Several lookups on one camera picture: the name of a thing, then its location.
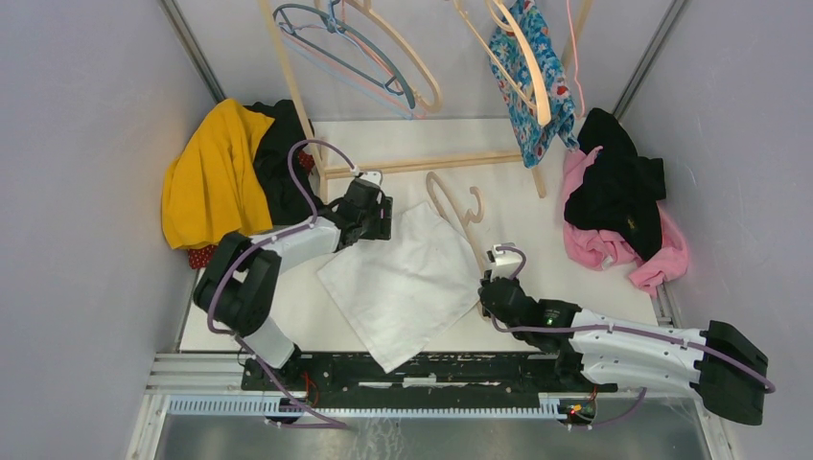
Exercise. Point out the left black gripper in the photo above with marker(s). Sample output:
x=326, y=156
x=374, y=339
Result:
x=383, y=228

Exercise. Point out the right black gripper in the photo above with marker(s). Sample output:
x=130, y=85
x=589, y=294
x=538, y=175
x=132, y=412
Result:
x=486, y=277

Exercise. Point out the white garment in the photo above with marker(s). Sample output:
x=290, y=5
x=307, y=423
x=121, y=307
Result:
x=398, y=295

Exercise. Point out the blue floral skirt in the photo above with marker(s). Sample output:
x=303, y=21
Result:
x=512, y=70

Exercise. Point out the pink plastic hanger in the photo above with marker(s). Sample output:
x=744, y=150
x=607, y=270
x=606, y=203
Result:
x=576, y=26
x=375, y=77

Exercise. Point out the wooden hanger front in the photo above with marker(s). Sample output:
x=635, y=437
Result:
x=533, y=63

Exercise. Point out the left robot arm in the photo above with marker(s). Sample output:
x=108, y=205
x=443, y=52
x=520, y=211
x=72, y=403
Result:
x=238, y=285

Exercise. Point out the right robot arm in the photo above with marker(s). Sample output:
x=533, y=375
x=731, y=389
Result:
x=718, y=365

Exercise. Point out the grey plastic hanger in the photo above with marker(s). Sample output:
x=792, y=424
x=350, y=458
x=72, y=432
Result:
x=362, y=57

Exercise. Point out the light blue plastic hanger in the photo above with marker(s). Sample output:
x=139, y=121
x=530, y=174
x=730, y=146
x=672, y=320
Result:
x=343, y=70

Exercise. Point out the wooden clothes rack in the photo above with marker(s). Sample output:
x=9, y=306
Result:
x=326, y=173

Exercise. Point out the black garment left pile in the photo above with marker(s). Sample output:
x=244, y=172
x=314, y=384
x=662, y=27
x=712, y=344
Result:
x=276, y=172

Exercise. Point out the black garment pile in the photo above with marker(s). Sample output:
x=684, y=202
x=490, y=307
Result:
x=276, y=172
x=621, y=189

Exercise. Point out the pink garment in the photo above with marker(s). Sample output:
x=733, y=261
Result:
x=601, y=249

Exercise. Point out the yellow garment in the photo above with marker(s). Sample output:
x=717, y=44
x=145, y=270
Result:
x=211, y=188

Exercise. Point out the black garment right pile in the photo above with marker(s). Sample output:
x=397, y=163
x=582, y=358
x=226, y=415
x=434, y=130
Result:
x=621, y=189

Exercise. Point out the red dotted garment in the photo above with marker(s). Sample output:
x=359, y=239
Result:
x=200, y=257

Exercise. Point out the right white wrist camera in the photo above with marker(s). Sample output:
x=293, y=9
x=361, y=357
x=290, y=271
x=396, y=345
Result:
x=504, y=261

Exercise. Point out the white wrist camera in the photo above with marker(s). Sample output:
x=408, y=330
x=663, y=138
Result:
x=504, y=261
x=374, y=177

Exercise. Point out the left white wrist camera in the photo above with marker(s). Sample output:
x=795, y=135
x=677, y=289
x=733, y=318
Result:
x=374, y=177

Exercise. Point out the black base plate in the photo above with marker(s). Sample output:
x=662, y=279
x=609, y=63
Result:
x=432, y=380

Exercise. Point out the white slotted cable duct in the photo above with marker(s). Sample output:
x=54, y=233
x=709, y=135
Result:
x=270, y=406

